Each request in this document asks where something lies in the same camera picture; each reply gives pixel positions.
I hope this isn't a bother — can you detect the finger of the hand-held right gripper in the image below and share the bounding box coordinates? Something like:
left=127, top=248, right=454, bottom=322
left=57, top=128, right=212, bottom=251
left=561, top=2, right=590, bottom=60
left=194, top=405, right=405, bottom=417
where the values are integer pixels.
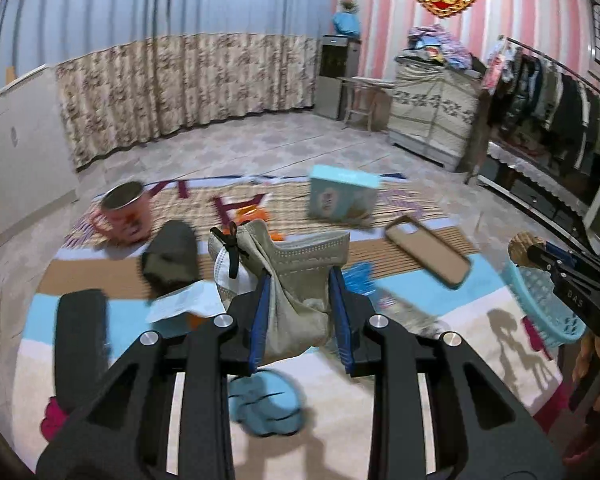
left=525, top=241, right=600, bottom=277

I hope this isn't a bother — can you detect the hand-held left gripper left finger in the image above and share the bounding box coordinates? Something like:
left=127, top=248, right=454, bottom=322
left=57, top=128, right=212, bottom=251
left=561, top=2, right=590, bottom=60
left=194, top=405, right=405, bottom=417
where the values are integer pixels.
left=36, top=275, right=273, bottom=480

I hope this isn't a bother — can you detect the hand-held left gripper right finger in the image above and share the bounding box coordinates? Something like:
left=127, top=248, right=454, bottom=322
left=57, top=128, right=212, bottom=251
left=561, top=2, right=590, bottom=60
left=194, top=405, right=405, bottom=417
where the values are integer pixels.
left=328, top=266, right=566, bottom=480

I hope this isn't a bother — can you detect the tan round object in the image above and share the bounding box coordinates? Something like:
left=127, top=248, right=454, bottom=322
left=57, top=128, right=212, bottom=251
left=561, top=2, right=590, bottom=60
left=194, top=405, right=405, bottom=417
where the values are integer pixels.
left=507, top=232, right=546, bottom=267

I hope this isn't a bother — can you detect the blue plastic basket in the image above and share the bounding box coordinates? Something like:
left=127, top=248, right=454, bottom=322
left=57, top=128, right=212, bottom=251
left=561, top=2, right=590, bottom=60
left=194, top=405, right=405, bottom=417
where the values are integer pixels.
left=500, top=261, right=588, bottom=349

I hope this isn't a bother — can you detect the beige face mask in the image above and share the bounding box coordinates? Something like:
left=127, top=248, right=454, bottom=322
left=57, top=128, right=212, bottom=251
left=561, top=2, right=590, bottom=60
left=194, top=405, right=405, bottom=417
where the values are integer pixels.
left=208, top=220, right=351, bottom=366

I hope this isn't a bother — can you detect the white face mask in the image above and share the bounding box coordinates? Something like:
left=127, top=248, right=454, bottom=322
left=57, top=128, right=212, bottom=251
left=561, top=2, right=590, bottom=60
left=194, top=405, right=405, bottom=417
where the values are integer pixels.
left=211, top=244, right=257, bottom=297

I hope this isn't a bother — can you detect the clear plastic wrapper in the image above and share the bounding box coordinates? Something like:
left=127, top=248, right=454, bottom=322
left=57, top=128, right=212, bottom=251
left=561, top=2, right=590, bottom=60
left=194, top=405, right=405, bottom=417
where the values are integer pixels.
left=375, top=287, right=447, bottom=337

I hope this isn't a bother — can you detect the low cabinet with lace cloth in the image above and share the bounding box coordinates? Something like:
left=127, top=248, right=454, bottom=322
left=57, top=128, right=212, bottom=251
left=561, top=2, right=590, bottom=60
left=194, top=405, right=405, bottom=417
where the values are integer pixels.
left=480, top=140, right=600, bottom=231

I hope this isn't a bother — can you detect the light blue crumpled cloth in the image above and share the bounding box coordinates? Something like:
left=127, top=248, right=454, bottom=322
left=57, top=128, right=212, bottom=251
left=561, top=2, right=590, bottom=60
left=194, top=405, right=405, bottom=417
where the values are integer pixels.
left=228, top=370, right=306, bottom=436

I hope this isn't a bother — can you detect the white paper packet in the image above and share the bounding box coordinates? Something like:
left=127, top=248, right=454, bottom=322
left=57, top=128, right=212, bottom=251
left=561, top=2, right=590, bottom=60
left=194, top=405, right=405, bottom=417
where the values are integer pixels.
left=145, top=282, right=227, bottom=324

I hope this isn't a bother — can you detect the printed blanket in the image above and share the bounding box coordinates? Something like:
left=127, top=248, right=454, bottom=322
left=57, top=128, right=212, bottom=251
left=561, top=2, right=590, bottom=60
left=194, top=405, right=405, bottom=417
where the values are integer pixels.
left=12, top=172, right=581, bottom=480

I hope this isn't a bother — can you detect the orange toy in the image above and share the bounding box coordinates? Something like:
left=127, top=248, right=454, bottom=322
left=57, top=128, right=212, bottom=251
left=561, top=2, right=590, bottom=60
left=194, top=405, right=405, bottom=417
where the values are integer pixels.
left=230, top=204, right=287, bottom=242

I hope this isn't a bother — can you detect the beige phone case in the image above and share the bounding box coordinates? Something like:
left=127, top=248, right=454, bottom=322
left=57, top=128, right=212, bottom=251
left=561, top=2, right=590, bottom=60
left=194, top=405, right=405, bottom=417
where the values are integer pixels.
left=384, top=215, right=473, bottom=290

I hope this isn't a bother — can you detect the teal cardboard box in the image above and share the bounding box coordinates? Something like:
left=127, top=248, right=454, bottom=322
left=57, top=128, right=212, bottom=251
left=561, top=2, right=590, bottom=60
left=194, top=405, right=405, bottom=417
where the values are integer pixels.
left=306, top=164, right=381, bottom=226

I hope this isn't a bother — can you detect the row of hanging clothes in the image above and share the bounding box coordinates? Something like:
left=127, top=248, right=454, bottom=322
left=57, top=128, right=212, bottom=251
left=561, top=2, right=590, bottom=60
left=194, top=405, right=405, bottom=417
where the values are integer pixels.
left=482, top=42, right=600, bottom=171

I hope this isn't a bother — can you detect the pink mug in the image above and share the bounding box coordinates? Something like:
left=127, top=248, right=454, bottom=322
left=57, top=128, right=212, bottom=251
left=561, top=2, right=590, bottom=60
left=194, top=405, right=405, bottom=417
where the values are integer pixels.
left=87, top=181, right=153, bottom=246

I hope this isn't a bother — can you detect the cloth covered cabinet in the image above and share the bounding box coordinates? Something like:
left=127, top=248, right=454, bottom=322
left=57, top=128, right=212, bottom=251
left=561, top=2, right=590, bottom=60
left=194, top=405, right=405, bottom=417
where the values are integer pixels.
left=387, top=57, right=481, bottom=171

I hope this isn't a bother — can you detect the pink hanging bag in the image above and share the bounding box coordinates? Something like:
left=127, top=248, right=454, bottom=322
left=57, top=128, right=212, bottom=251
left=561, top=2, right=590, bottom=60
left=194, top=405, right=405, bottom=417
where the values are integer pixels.
left=482, top=40, right=521, bottom=96

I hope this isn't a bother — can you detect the metal clothes rack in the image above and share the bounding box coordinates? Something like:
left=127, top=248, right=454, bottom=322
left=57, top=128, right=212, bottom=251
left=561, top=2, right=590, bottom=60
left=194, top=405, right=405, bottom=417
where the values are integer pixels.
left=467, top=35, right=600, bottom=201

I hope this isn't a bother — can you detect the small metal table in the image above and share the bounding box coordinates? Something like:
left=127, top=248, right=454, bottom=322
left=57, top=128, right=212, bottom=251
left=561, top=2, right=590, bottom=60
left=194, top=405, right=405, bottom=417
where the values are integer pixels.
left=337, top=76, right=396, bottom=133

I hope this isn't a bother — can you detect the pile of folded clothes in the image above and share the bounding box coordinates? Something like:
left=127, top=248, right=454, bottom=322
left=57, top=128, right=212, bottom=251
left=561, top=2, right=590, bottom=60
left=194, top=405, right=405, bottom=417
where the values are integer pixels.
left=397, top=24, right=486, bottom=73

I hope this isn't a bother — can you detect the floral curtain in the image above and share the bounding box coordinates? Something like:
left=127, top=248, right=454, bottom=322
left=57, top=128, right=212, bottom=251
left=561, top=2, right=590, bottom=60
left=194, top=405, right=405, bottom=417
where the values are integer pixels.
left=55, top=32, right=318, bottom=173

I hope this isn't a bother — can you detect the grey water dispenser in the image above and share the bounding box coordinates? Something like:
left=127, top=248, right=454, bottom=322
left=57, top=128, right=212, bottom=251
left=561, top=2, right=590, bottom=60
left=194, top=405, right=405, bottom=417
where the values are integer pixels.
left=316, top=34, right=362, bottom=121

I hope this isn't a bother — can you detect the white cabinet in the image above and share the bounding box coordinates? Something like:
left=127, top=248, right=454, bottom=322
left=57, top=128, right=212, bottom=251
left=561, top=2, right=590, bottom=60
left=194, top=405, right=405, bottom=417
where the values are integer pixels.
left=0, top=65, right=81, bottom=251

